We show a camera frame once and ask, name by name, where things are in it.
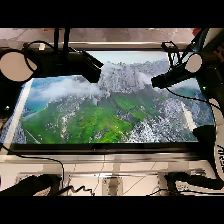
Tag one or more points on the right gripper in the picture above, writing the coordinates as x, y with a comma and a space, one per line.
168, 78

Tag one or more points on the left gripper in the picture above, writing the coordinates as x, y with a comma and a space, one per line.
88, 66

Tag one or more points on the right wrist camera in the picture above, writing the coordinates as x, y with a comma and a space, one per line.
170, 46

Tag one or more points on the silver frame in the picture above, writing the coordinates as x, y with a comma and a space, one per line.
113, 158

